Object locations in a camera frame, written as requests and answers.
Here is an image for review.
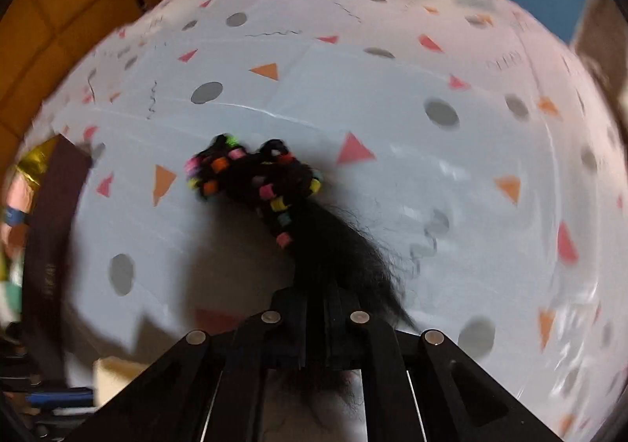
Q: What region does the patterned white tablecloth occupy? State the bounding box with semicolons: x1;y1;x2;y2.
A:
20;0;628;442

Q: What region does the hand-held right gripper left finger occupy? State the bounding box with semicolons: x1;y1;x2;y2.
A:
64;289;308;442

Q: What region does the green silicone cup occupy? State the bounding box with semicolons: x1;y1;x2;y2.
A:
0;256;23;320

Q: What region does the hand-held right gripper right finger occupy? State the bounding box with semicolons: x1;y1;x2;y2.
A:
308;289;566;442

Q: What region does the gold square tin box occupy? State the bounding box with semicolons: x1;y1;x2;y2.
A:
17;133;101;374

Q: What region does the black beaded hair piece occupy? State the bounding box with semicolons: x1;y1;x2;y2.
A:
185;133;418;428

